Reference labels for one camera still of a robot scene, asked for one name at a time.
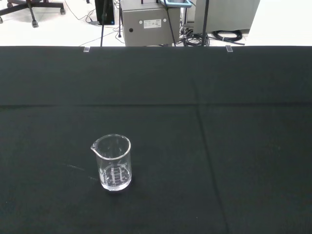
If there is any black bench cloth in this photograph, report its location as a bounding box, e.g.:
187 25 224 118
0 45 312 234

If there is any grey metal box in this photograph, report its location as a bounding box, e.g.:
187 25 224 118
121 5 181 47

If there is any blue plastic tray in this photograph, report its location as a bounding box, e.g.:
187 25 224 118
159 0 193 8

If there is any black computer tower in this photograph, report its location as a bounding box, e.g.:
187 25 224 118
94 0 116 26

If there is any large grey cabinet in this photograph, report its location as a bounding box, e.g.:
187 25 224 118
194 0 261 34

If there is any black office chair base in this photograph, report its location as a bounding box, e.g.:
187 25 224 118
0 0 66 28

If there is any tangled black cable bundle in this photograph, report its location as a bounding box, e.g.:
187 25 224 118
179 25 210 47

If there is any coiled black cable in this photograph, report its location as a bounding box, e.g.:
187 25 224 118
211 29 246 46

